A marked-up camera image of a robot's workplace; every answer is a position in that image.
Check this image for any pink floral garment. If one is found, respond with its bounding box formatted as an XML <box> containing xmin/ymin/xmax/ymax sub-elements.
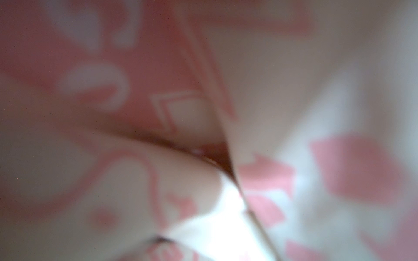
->
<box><xmin>1</xmin><ymin>1</ymin><xmax>418</xmax><ymax>261</ymax></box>

